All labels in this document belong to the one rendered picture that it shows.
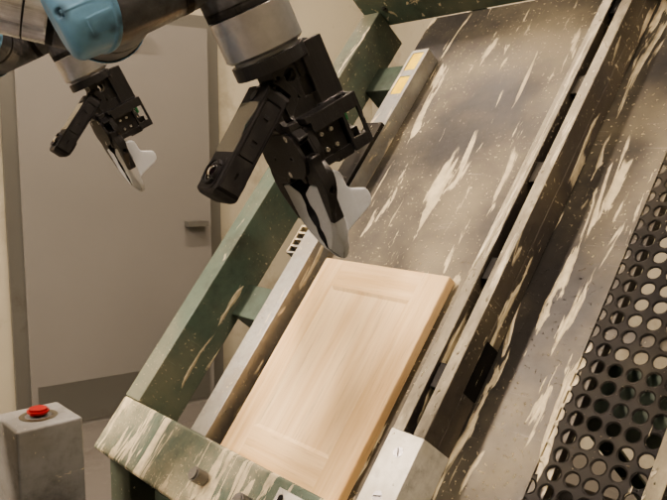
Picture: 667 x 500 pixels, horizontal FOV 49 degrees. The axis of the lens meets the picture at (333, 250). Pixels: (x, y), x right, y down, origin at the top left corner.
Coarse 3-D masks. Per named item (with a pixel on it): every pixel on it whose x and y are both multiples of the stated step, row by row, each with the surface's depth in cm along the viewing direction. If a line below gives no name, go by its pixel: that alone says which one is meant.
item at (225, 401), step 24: (408, 72) 163; (408, 96) 161; (384, 120) 158; (384, 144) 157; (360, 168) 153; (312, 240) 149; (288, 264) 149; (312, 264) 147; (288, 288) 144; (264, 312) 144; (288, 312) 144; (264, 336) 141; (240, 360) 140; (264, 360) 141; (240, 384) 138; (216, 408) 136; (216, 432) 136
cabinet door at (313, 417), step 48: (336, 288) 139; (384, 288) 131; (432, 288) 124; (288, 336) 139; (336, 336) 132; (384, 336) 125; (288, 384) 132; (336, 384) 125; (384, 384) 118; (240, 432) 132; (288, 432) 125; (336, 432) 119; (336, 480) 113
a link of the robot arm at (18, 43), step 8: (16, 40) 116; (24, 40) 118; (16, 48) 116; (24, 48) 118; (32, 48) 119; (16, 56) 117; (24, 56) 119; (32, 56) 120; (40, 56) 121; (0, 64) 115; (8, 64) 117; (16, 64) 120; (0, 72) 120
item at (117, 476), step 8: (112, 464) 153; (112, 472) 153; (120, 472) 151; (128, 472) 148; (112, 480) 154; (120, 480) 151; (128, 480) 148; (136, 480) 149; (112, 488) 154; (120, 488) 151; (128, 488) 148; (136, 488) 149; (144, 488) 150; (152, 488) 151; (112, 496) 154; (120, 496) 152; (128, 496) 149; (136, 496) 149; (144, 496) 150; (152, 496) 152
